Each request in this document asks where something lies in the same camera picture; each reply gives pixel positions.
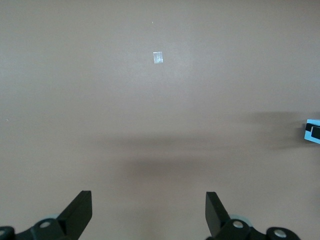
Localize blue foam block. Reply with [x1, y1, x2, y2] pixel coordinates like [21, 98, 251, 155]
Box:
[303, 119, 320, 145]

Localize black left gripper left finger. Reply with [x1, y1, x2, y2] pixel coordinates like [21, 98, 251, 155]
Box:
[0, 190, 93, 240]

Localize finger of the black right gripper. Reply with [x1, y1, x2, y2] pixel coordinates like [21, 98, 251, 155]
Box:
[304, 123, 320, 140]

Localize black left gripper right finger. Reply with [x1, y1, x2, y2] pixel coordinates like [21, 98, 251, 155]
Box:
[205, 191, 301, 240]

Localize small clear tape piece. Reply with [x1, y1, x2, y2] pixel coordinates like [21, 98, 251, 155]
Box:
[152, 50, 164, 65]

